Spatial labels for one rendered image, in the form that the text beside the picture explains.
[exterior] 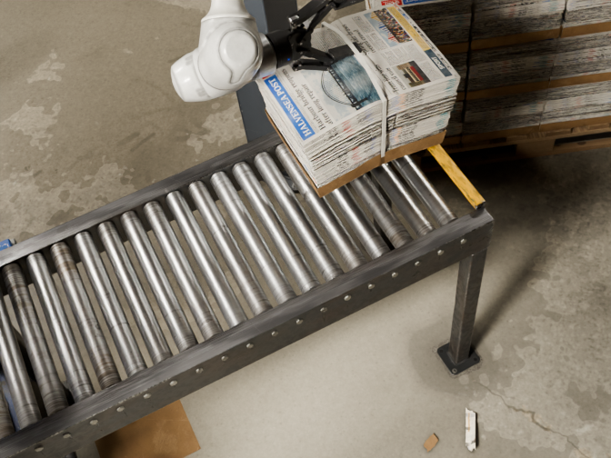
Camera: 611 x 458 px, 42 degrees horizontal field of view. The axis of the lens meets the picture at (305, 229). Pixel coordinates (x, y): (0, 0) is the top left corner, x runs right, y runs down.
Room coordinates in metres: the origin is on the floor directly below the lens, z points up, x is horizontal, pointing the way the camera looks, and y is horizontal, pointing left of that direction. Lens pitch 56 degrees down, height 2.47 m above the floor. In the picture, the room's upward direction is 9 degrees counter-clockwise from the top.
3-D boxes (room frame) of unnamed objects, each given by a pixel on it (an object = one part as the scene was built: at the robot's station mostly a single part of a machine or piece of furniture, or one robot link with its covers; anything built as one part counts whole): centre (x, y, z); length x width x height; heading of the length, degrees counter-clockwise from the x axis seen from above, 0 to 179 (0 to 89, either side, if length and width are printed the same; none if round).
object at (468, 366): (1.09, -0.43, 0.01); 0.14 x 0.13 x 0.01; 19
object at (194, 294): (1.10, 0.32, 0.77); 0.47 x 0.05 x 0.05; 19
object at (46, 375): (0.98, 0.69, 0.77); 0.47 x 0.05 x 0.05; 19
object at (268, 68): (1.25, 0.04, 1.30); 0.09 x 0.06 x 0.09; 18
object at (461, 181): (1.33, -0.37, 0.81); 0.43 x 0.03 x 0.02; 19
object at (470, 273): (1.09, -0.43, 0.34); 0.06 x 0.06 x 0.68; 19
